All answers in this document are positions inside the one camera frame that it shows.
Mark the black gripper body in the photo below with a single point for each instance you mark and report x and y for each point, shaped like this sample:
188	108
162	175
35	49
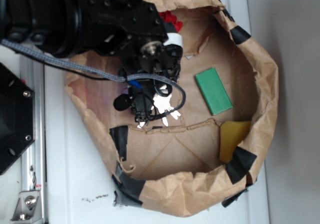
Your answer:
161	59

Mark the silver key bunch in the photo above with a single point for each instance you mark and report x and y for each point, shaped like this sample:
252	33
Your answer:
162	103

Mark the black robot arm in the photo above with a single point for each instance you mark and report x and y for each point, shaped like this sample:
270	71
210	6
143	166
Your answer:
124	41

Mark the red crumpled paper ball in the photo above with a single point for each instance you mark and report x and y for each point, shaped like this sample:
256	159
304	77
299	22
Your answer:
170	18

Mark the green rectangular block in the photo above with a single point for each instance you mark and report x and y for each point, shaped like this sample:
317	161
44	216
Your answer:
213	91

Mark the yellow sponge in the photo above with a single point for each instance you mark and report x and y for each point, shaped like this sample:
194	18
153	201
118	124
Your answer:
231	134

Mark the brown paper bag bin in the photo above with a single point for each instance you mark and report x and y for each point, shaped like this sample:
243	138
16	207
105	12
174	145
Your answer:
177	169

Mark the aluminium frame rail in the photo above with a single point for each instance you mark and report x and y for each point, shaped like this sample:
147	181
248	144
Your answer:
33	160

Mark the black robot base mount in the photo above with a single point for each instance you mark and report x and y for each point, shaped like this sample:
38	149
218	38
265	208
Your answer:
16	118

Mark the metal corner bracket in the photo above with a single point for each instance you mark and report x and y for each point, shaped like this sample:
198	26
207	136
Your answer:
28	209

